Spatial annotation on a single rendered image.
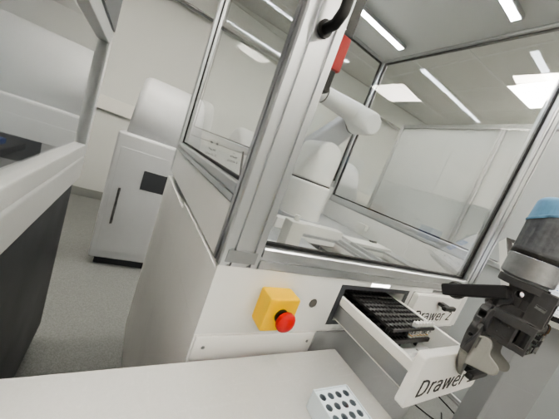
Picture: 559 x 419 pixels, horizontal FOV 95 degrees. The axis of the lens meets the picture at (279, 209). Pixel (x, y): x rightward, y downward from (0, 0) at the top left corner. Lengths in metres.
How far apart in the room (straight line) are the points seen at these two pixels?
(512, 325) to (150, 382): 0.61
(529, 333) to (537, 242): 0.15
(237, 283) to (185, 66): 3.36
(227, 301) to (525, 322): 0.52
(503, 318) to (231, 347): 0.51
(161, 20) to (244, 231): 3.47
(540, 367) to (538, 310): 1.03
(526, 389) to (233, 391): 1.37
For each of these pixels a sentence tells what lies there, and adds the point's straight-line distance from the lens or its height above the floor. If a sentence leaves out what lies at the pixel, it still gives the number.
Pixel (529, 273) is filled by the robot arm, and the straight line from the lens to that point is 0.62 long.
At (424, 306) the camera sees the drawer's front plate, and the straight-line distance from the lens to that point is 0.98.
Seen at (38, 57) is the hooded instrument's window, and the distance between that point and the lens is 0.71.
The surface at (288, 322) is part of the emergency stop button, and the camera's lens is 0.52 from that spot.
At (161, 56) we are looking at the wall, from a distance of 3.71.
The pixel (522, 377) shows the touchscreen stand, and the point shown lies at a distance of 1.65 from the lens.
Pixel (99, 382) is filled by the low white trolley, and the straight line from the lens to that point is 0.52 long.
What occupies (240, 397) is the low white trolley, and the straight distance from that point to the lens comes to 0.54.
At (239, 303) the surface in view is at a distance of 0.54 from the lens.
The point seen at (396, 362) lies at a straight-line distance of 0.62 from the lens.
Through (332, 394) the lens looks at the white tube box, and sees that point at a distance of 0.58.
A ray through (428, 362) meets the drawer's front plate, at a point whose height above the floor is 0.92.
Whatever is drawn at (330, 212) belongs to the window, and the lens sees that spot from 0.57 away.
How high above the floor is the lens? 1.14
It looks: 9 degrees down
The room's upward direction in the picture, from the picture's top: 20 degrees clockwise
